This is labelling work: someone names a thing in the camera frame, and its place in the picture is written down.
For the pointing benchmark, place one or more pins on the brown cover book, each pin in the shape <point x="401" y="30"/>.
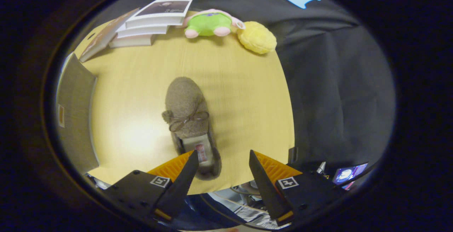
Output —
<point x="106" y="33"/>

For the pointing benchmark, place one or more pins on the yellow fluffy plush toy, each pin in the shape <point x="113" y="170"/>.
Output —
<point x="256" y="37"/>

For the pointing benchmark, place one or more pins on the blue lit screen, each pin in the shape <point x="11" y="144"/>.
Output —
<point x="348" y="173"/>

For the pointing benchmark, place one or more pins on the plain white book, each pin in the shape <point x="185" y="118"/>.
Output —
<point x="141" y="30"/>

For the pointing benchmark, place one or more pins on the grey fabric storage box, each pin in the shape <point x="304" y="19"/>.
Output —
<point x="76" y="118"/>

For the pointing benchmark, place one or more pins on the pale thick book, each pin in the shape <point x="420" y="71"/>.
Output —
<point x="131" y="40"/>

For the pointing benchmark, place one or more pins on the brown fuzzy slipper shoe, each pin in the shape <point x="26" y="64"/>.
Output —
<point x="184" y="97"/>

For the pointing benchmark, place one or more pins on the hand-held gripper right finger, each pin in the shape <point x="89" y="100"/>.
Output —
<point x="265" y="186"/>

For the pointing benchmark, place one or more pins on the white book with portrait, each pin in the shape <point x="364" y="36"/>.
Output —
<point x="162" y="8"/>

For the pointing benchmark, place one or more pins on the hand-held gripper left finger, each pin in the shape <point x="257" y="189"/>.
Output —
<point x="182" y="189"/>

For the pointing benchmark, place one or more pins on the black backdrop cloth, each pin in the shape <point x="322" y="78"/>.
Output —
<point x="336" y="83"/>

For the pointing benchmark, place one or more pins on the black table clamp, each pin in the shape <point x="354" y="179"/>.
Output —
<point x="292" y="155"/>

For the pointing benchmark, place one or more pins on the green and pink plush toy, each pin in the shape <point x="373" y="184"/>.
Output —
<point x="208" y="24"/>

